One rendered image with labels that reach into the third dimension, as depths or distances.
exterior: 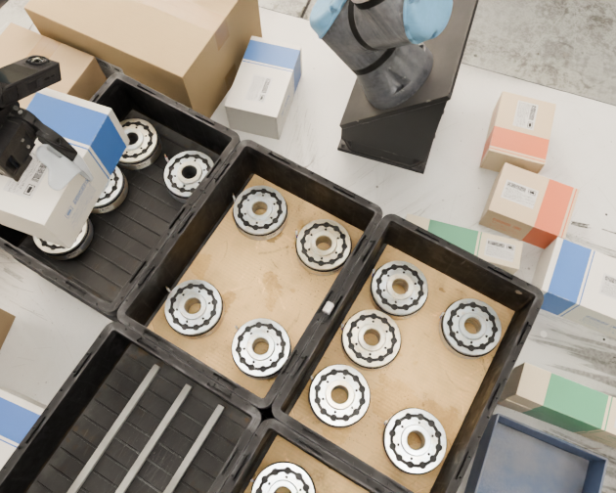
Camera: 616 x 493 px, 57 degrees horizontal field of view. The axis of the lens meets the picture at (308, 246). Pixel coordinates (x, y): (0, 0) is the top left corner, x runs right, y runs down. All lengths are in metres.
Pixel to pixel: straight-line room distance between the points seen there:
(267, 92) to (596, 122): 0.77
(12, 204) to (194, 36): 0.57
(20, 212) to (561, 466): 1.01
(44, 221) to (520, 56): 2.04
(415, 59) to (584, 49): 1.56
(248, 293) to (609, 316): 0.68
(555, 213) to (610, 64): 1.43
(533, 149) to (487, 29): 1.30
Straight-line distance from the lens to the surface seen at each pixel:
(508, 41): 2.56
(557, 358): 1.26
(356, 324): 1.01
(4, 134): 0.80
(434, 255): 1.05
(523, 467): 1.20
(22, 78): 0.81
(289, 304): 1.05
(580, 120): 1.51
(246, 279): 1.07
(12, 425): 1.18
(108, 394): 1.08
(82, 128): 0.91
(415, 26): 0.96
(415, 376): 1.04
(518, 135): 1.34
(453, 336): 1.04
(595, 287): 1.23
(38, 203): 0.87
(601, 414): 1.14
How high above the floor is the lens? 1.84
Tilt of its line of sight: 69 degrees down
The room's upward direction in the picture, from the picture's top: 2 degrees counter-clockwise
